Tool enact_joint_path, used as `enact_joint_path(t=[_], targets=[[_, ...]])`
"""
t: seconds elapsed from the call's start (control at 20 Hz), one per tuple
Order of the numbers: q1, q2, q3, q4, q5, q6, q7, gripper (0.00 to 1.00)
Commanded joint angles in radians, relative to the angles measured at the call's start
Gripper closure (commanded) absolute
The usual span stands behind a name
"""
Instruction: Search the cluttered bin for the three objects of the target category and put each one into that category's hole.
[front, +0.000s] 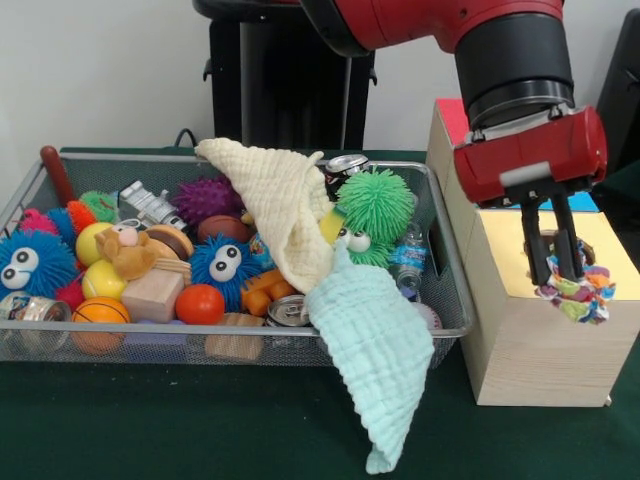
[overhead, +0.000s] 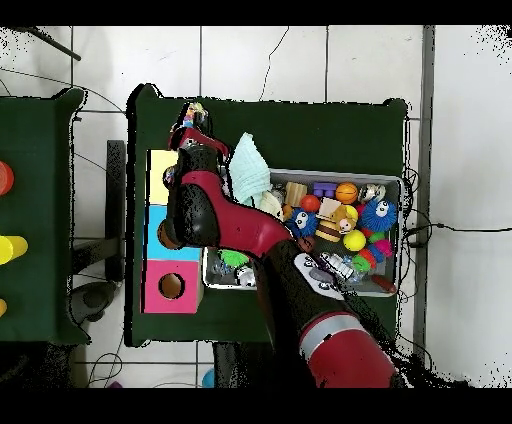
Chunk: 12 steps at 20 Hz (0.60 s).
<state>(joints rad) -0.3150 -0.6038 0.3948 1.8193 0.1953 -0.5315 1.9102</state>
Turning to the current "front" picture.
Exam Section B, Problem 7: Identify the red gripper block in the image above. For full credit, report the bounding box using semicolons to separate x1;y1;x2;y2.
452;104;609;285

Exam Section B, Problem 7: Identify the pastel patchwork cloth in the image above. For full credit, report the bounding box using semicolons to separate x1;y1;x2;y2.
532;252;617;326

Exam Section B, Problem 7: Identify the mint waffle cloth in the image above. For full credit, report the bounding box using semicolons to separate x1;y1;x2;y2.
304;242;436;475

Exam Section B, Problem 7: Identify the cream waffle cloth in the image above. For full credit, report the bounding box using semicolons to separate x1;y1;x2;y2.
193;137;337;294

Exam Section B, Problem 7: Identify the wooden box with three holes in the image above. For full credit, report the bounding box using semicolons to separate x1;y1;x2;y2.
425;97;640;407

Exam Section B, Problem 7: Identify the shallow clear mesh bin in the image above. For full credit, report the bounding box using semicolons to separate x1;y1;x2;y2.
0;149;476;369

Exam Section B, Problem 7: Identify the neighbouring green covered table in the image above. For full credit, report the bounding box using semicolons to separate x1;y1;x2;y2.
597;159;640;231

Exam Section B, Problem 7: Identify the green spiky toy with eyes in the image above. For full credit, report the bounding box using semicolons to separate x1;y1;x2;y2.
333;167;417;271

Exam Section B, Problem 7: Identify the black upright stand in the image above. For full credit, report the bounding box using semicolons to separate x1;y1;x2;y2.
594;7;640;176

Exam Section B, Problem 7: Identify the small blue spiky eyed ball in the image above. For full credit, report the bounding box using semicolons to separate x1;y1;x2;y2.
190;234;261;299

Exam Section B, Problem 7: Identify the orange red smooth ball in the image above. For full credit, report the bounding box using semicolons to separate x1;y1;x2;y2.
174;283;226;326

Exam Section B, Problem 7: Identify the toy hamburger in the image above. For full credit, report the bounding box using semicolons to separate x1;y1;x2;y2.
144;223;195;261

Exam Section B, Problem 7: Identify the dark green table cloth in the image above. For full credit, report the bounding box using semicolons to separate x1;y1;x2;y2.
0;144;640;480

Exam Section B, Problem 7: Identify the pale wooden cube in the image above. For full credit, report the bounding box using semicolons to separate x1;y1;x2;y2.
121;272;185;324

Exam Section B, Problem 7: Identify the yellow tennis ball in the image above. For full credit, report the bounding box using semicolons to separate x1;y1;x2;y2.
81;259;129;301

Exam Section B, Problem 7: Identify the small orange basketball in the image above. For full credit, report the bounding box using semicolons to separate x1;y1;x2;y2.
71;296;132;354

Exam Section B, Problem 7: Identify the blue spiky ball with eyes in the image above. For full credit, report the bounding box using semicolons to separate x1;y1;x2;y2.
0;229;79;301

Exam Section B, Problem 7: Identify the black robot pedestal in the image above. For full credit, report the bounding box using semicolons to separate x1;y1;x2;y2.
192;0;379;150

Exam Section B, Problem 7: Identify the black looped cable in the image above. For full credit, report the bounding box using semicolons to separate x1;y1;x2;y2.
172;128;204;149

